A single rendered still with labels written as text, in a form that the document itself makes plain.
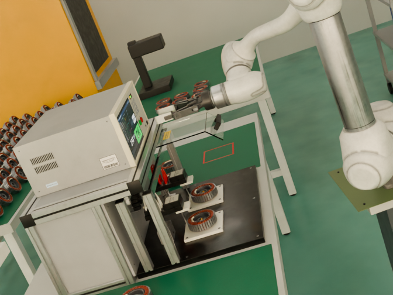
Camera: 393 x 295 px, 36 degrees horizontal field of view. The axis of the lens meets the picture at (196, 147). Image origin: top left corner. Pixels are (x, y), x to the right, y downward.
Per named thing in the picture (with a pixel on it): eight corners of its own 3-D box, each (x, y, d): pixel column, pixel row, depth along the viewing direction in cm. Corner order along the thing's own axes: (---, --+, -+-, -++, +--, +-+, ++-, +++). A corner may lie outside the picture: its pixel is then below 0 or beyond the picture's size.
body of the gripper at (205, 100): (216, 110, 232) (192, 118, 233) (216, 104, 240) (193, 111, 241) (209, 92, 229) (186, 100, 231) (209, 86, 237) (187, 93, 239)
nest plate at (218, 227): (223, 212, 237) (222, 209, 237) (223, 231, 223) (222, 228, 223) (187, 223, 240) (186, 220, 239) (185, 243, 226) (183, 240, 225)
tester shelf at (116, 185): (163, 124, 266) (159, 115, 265) (143, 191, 203) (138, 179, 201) (71, 155, 273) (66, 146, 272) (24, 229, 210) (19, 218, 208)
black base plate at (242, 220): (256, 169, 270) (255, 164, 269) (265, 242, 210) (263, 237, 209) (157, 200, 277) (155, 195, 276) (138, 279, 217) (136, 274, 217)
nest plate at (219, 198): (223, 186, 260) (222, 184, 259) (223, 202, 246) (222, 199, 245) (190, 196, 262) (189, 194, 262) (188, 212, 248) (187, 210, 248)
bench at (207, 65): (279, 109, 570) (254, 33, 545) (303, 195, 397) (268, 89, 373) (168, 145, 587) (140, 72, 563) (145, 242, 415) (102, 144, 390)
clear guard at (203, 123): (223, 120, 263) (219, 107, 261) (223, 140, 241) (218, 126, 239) (152, 143, 268) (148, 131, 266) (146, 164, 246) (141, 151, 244)
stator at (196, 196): (218, 187, 258) (215, 179, 257) (218, 198, 247) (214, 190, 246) (193, 194, 260) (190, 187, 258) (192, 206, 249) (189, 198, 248)
